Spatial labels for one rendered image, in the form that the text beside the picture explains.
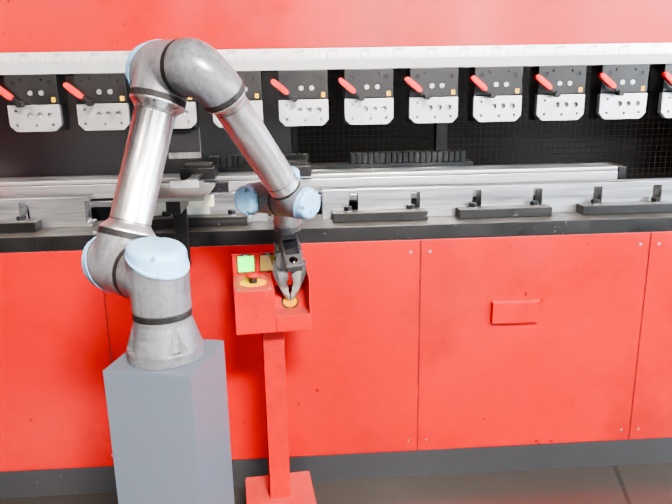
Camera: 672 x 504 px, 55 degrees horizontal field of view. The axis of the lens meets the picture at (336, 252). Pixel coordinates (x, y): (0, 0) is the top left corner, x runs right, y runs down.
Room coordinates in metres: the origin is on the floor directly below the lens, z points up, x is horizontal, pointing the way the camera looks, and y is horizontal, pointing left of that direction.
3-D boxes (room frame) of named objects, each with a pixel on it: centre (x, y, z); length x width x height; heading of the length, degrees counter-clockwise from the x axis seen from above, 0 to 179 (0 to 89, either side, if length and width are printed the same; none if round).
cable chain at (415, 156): (2.48, -0.28, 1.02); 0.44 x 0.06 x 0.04; 93
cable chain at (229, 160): (2.45, 0.28, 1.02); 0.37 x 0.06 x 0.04; 93
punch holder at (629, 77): (2.12, -0.91, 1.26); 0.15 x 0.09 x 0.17; 93
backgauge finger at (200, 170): (2.20, 0.47, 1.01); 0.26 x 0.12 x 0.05; 3
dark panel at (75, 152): (2.53, 0.73, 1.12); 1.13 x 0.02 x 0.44; 93
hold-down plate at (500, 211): (2.04, -0.54, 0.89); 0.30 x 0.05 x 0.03; 93
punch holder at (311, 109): (2.06, 0.09, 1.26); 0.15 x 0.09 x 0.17; 93
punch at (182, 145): (2.04, 0.47, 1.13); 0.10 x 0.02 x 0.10; 93
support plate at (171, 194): (1.89, 0.46, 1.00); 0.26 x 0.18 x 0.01; 3
